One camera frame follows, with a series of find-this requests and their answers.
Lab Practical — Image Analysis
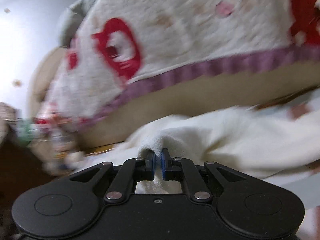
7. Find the quilted strawberry bedspread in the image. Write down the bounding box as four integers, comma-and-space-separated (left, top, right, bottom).
34, 0, 319, 132

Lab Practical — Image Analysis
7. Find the white fleece hooded jacket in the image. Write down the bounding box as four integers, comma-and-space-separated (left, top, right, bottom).
67, 104, 320, 196

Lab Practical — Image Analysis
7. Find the checkered pink grey rug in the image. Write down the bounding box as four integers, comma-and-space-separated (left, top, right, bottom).
85, 87, 320, 240

